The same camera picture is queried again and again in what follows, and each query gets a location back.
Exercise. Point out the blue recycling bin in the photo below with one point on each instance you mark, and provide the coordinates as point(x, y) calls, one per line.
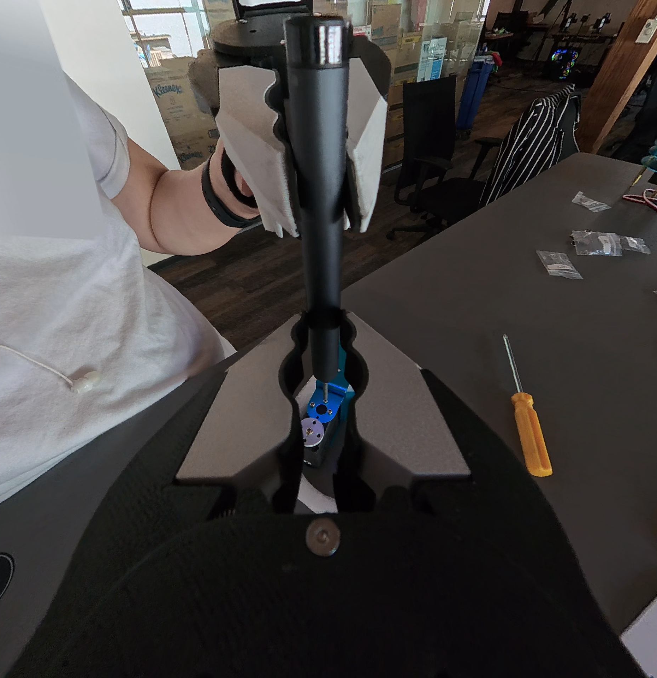
point(474, 95)

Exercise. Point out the blue metal servo bracket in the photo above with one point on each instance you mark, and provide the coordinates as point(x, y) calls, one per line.
point(336, 400)

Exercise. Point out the black electric screwdriver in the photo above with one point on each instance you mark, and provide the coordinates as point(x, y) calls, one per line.
point(318, 185)

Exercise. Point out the assembly instruction booklet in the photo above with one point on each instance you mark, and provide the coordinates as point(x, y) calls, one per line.
point(651, 646)

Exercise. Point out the black servo motor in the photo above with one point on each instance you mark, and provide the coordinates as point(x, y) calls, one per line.
point(328, 450)

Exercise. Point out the black office chair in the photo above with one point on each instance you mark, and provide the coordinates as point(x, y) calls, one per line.
point(429, 122)

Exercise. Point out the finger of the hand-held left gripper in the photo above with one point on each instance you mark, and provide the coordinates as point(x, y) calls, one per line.
point(243, 122)
point(371, 153)

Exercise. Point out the group of small parts bags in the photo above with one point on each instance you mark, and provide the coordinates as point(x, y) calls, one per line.
point(559, 265)

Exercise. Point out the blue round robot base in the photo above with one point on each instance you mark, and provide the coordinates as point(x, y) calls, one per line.
point(654, 159)

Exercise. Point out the dark grey desk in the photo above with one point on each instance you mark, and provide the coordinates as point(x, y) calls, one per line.
point(466, 296)

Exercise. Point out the person's left forearm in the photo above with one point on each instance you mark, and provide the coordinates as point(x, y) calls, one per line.
point(175, 212)

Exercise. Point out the wooden support column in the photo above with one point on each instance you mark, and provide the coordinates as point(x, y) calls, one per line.
point(614, 79)

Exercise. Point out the black wrist band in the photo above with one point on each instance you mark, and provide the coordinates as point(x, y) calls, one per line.
point(217, 206)

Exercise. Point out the silver round servo horn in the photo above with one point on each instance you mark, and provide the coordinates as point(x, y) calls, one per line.
point(307, 426)

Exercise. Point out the striped black white garment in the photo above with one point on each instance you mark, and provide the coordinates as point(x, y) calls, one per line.
point(524, 143)

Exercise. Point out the glowing computer tower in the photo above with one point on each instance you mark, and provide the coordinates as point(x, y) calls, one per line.
point(566, 63)

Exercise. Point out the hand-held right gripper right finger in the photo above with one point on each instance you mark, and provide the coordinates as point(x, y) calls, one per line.
point(408, 423)

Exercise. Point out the person in white shirt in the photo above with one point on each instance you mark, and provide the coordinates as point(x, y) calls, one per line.
point(69, 318)

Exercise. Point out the stack of cardboard boxes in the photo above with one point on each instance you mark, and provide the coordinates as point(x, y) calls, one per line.
point(175, 122)

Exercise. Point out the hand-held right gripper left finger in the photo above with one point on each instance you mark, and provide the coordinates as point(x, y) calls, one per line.
point(238, 423)

